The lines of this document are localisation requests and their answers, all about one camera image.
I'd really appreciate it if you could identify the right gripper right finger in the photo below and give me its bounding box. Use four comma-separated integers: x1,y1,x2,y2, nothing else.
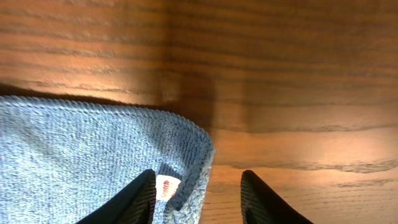
241,170,312,224

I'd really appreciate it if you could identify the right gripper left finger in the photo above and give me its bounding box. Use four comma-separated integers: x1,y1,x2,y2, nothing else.
77,169,156,224

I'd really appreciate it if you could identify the blue microfiber cloth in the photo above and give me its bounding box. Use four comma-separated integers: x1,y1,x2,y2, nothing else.
1,96,215,223

